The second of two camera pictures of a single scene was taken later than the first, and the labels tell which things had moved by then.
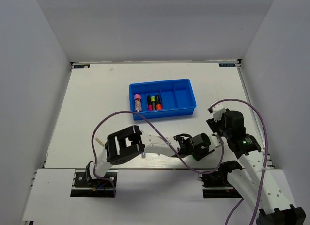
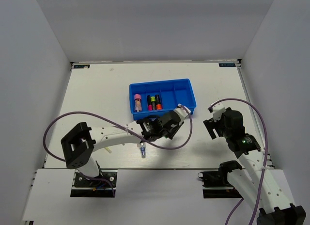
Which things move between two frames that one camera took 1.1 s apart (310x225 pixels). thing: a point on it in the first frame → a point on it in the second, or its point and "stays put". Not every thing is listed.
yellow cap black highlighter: (153, 100) stays put
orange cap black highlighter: (158, 105) stays put
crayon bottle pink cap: (138, 105) stays put
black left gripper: (206, 151) → (171, 134)
